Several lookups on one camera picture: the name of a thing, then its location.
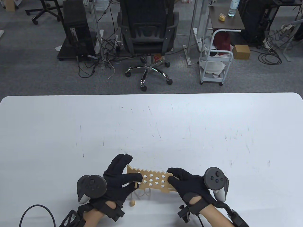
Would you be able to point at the white rolling cart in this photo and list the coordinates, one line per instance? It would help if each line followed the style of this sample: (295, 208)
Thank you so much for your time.
(227, 68)

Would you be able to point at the wooden crocodile lacing toy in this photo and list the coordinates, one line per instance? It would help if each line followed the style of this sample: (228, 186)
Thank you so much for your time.
(129, 168)

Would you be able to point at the brown cardboard box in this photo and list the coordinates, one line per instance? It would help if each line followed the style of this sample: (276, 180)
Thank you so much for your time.
(241, 52)

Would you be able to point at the black equipment cabinet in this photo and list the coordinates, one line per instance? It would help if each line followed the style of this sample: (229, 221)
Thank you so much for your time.
(253, 21)

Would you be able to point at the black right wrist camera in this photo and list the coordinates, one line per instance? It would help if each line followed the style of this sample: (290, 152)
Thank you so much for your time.
(238, 220)

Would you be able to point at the person's right forearm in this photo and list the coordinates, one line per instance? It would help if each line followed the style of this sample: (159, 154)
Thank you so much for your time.
(213, 217)

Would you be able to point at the dark brown side table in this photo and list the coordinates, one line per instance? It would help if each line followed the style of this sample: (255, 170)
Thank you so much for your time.
(228, 23)

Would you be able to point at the white cloth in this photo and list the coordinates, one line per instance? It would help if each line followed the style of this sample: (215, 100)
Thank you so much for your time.
(213, 66)

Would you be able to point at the person's left forearm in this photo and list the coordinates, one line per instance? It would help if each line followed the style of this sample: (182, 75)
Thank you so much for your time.
(94, 218)

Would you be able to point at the small cardboard box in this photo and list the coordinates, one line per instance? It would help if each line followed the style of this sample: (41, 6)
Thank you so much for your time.
(9, 5)

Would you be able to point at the person's left hand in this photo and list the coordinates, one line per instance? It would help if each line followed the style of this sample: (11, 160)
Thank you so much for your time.
(116, 186)

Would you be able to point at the white floor object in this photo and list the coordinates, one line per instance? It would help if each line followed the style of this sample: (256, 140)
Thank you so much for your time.
(1, 34)

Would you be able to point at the black right glove sensor module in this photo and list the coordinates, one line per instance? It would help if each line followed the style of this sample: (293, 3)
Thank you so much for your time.
(184, 214)

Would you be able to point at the black grey hand controller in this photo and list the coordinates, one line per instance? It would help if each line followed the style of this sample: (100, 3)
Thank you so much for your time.
(92, 186)
(215, 177)

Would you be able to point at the dark red bag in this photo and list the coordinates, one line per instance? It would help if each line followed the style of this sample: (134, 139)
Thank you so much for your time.
(222, 41)

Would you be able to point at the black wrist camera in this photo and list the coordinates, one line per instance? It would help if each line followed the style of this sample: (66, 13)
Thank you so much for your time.
(71, 218)
(238, 220)

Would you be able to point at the aluminium frame post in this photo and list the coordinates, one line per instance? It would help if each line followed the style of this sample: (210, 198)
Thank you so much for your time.
(192, 23)
(94, 23)

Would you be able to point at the black swivel chair base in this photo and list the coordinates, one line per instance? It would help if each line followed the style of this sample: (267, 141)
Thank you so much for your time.
(45, 7)

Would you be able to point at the clear water bottle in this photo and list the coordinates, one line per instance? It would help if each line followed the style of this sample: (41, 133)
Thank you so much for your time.
(233, 7)

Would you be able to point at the black left glove sensor module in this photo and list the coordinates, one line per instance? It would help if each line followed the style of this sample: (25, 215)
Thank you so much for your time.
(117, 214)

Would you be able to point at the black computer tower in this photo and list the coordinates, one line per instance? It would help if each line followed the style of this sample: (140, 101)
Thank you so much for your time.
(75, 21)

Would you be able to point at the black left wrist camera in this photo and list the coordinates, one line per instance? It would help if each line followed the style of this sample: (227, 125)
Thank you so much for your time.
(71, 218)

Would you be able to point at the white paper sheet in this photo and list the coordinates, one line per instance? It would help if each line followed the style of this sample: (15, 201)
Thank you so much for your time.
(58, 48)

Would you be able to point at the black grey left hand controller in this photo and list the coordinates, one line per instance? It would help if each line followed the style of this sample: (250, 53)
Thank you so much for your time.
(92, 186)

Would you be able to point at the clear plastic box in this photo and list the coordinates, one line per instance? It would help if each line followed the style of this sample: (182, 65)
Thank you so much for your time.
(101, 4)

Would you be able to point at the black mesh office chair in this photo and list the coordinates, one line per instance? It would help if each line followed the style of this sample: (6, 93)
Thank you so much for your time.
(149, 21)

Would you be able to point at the black glove sensor module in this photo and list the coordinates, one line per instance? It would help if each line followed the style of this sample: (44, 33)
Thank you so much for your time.
(184, 214)
(117, 214)

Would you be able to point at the grey desk leg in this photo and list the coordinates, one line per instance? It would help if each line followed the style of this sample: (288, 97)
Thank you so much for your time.
(286, 53)

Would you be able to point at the small yellow case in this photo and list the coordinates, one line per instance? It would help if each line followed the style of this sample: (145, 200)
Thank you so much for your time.
(221, 17)

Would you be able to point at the person's right hand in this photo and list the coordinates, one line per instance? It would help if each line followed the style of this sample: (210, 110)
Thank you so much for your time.
(191, 186)

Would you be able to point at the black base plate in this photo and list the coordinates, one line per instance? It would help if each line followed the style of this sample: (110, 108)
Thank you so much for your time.
(65, 53)

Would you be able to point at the black grey right hand controller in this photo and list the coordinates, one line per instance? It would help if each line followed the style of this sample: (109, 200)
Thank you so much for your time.
(215, 177)

